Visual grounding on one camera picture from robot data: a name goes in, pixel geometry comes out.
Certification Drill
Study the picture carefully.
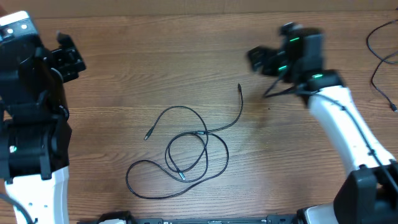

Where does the black usb cable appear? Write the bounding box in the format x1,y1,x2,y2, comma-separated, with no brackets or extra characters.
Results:
366,19,398,113
143,83,244,182
125,130,230,200

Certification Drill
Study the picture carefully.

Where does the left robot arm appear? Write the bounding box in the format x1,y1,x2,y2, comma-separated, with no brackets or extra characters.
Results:
1,25,86,223

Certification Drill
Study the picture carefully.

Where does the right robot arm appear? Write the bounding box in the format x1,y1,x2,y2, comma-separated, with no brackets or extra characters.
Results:
246,22,397,223

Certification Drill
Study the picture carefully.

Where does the brown cardboard wall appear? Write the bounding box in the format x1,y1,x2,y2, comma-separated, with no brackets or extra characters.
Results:
1,0,397,18

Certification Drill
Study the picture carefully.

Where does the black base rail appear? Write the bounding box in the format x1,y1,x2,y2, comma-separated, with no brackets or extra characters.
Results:
77,211,305,224

